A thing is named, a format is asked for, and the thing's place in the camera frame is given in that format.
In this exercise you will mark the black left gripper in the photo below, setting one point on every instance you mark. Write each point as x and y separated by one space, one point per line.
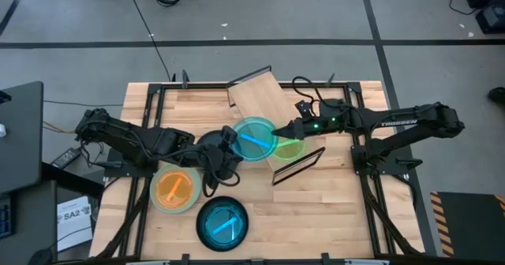
221 160

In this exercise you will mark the black aluminium rig frame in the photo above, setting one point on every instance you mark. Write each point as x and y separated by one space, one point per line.
353 86

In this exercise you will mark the black hazard striped platform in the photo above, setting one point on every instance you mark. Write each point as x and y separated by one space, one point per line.
469 225

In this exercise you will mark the sage green plate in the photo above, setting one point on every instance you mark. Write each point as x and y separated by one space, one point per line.
155 194

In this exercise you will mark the wooden shelf with black frame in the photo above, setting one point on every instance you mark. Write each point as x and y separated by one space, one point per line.
260 95

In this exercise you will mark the blue translucent plate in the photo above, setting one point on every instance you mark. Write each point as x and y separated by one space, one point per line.
256 150
221 217

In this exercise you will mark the black power adapter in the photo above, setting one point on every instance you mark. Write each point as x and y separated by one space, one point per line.
65 157

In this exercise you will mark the green translucent plate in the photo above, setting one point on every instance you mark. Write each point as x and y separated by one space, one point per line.
292 151

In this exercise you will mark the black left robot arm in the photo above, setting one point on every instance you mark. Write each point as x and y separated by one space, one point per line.
130 139

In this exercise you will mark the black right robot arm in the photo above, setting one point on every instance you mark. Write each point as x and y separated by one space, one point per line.
414 123

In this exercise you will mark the white printed paper sheet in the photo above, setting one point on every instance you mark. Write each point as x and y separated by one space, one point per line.
75 225

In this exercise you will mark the black equipment case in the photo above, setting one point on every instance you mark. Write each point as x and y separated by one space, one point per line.
491 16

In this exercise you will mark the person's shoe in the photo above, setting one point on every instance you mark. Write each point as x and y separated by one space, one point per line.
498 95

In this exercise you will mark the black desk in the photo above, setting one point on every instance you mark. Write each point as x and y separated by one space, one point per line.
19 139

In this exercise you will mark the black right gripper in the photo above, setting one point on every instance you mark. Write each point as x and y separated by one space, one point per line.
323 125

